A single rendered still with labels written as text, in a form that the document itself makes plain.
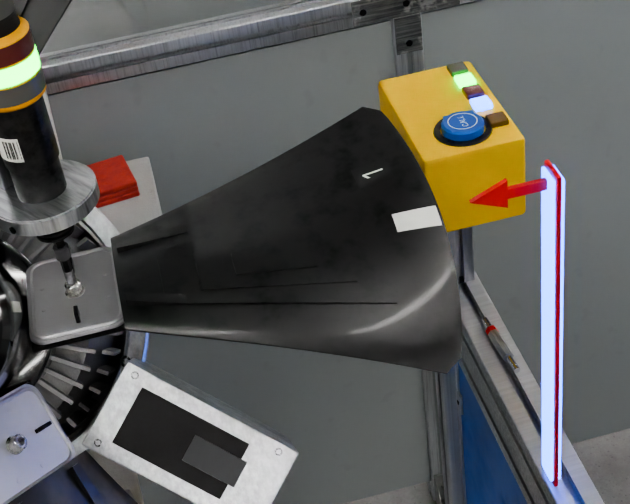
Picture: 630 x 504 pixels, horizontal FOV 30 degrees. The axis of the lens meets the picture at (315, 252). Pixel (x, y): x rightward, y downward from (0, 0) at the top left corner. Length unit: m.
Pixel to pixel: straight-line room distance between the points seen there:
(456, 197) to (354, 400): 0.88
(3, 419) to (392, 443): 1.28
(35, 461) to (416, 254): 0.30
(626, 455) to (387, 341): 1.52
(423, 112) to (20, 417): 0.52
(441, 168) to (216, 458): 0.36
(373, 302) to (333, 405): 1.17
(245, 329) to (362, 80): 0.87
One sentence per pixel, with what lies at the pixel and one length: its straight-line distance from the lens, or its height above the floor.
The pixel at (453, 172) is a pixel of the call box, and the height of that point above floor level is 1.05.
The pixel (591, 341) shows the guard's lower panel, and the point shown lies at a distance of 2.06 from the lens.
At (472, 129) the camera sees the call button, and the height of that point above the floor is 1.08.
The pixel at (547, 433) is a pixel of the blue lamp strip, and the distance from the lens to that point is 1.05.
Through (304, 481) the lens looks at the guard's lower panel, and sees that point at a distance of 2.08.
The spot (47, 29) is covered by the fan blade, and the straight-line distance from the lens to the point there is 0.82.
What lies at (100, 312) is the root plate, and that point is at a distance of 0.82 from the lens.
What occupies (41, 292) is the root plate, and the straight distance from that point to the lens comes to 0.85.
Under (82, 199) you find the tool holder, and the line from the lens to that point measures 0.77.
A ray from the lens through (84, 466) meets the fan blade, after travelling 0.87.
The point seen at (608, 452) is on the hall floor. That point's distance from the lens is 2.28.
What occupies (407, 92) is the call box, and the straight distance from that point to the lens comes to 1.20.
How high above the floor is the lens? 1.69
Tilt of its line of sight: 38 degrees down
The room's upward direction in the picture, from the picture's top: 9 degrees counter-clockwise
